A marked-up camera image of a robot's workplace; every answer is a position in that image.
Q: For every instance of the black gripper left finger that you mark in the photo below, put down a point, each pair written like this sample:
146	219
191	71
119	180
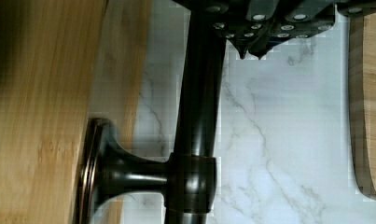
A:
247	24

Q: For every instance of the dark bronze drawer handle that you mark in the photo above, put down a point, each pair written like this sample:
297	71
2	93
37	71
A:
187	180

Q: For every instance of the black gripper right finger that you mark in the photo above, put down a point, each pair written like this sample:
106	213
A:
306	18

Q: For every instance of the bamboo drawer cabinet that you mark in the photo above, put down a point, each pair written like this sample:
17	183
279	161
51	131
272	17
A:
362	101

